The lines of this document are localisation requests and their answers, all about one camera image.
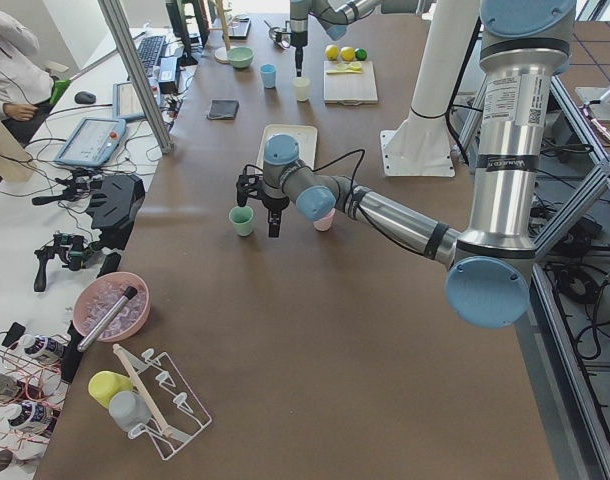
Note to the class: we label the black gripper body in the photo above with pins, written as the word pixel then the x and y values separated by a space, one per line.
pixel 298 41
pixel 274 204

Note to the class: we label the cream cup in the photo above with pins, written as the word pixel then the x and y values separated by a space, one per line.
pixel 301 86

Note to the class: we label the pink cup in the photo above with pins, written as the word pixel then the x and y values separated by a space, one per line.
pixel 325 223

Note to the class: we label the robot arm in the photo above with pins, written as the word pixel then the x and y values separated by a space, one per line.
pixel 524 44
pixel 335 20

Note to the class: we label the cream rabbit tray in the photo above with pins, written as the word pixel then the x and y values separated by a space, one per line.
pixel 305 135

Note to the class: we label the metal scoop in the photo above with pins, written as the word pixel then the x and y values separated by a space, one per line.
pixel 280 36

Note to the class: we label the green cup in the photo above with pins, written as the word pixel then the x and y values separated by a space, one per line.
pixel 242 220

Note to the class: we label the blue cup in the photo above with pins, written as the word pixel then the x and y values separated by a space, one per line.
pixel 268 75

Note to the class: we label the yellow lemon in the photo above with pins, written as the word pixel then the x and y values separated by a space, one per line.
pixel 332 52
pixel 347 53

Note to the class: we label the yellow plastic knife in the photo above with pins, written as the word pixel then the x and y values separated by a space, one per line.
pixel 342 72

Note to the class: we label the wooden cutting board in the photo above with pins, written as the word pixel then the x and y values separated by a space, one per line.
pixel 351 89

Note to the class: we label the green bowl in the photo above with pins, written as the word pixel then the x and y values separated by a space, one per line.
pixel 240 57

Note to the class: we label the green lime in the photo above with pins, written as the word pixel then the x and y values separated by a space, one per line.
pixel 361 54

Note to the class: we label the wooden stand with base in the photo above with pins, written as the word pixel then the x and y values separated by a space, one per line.
pixel 221 54

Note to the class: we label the grey folded cloth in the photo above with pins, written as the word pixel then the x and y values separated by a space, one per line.
pixel 221 109

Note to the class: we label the black keyboard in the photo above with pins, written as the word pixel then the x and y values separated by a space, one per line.
pixel 149 51

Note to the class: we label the blue teach pendant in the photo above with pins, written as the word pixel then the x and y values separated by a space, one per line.
pixel 92 142

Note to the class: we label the metal tube black cap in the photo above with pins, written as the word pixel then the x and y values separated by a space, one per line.
pixel 129 293

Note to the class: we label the pink bowl with ice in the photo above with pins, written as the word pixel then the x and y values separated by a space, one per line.
pixel 101 295

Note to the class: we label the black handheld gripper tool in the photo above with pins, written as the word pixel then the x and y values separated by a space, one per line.
pixel 73 251

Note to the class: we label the black computer mouse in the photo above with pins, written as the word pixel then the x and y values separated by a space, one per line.
pixel 84 98

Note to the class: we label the yellow cup on rack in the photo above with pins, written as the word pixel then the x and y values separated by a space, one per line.
pixel 104 385

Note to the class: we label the grey cup on rack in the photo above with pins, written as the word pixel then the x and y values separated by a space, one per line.
pixel 128 409

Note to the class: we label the seated person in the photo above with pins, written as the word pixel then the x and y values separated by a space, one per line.
pixel 25 89

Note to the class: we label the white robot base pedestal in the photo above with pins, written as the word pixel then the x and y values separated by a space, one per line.
pixel 420 146

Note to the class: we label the aluminium frame post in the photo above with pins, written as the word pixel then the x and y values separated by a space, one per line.
pixel 117 23

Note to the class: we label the white wire cup rack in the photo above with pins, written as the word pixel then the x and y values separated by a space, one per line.
pixel 176 399

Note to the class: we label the wooden rack handle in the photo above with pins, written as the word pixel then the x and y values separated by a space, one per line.
pixel 122 354

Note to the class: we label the copper wire bottle rack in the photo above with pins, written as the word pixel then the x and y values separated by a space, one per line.
pixel 25 379

